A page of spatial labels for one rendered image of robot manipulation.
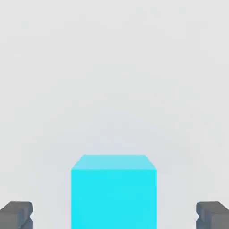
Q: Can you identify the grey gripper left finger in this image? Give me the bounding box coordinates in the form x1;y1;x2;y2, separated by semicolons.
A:
0;201;34;229

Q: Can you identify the small cyan cube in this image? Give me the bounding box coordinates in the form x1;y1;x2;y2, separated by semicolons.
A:
71;154;157;229

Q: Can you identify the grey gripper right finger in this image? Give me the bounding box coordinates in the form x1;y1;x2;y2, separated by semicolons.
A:
196;201;229;229

